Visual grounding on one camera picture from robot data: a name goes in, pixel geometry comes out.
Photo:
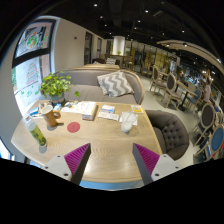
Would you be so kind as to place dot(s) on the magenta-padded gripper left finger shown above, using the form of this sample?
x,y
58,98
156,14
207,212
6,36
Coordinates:
x,y
75,160

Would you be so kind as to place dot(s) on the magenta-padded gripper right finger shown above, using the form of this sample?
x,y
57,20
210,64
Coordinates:
x,y
146,160

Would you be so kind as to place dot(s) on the clear bottle with green label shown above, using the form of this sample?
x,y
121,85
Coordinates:
x,y
36,131

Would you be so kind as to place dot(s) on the flat round red coaster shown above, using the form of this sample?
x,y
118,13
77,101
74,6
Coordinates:
x,y
73,127

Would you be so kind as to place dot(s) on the grey tufted armchair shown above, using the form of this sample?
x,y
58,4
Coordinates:
x,y
170,133

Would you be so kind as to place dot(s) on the white paper napkin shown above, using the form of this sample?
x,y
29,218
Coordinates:
x,y
135,121

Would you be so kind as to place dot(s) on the clear plastic cup with straw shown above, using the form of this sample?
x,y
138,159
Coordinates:
x,y
127,122

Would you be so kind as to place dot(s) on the white and orange box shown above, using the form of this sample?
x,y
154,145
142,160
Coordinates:
x,y
90,113

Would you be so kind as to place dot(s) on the tan ceramic mug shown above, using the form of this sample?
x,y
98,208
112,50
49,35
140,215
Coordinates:
x,y
50,116

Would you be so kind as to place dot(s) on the yellow square card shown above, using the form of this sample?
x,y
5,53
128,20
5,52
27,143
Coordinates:
x,y
137,109

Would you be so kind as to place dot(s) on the printed paper leaflet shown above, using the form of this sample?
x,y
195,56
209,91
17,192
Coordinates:
x,y
73,107

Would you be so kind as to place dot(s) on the white paper sachets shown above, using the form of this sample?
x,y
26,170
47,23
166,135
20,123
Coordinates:
x,y
108,116

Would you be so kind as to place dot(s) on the white packet with blue print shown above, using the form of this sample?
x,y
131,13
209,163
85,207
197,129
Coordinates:
x,y
108,109

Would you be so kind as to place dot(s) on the blue and white flat box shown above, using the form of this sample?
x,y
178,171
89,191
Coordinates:
x,y
34,111

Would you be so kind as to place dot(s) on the group of dining chairs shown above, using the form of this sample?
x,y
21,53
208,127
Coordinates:
x,y
171,88

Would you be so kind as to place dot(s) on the potted green plant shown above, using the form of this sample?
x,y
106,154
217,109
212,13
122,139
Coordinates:
x,y
55,85

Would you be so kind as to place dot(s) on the grey chevron cushion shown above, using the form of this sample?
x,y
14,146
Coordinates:
x,y
115,83

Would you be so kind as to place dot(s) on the person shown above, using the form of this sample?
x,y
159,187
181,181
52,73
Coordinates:
x,y
208,90

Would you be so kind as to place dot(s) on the black framed window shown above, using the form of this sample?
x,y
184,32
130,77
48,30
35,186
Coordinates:
x,y
33,76

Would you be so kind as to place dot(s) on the white round column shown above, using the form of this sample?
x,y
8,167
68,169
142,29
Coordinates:
x,y
119,45

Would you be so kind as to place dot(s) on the group of ceiling lights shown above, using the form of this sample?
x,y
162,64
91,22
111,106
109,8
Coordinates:
x,y
146,11

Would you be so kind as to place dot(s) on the grey sofa with wooden frame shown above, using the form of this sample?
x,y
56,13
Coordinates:
x,y
83,93

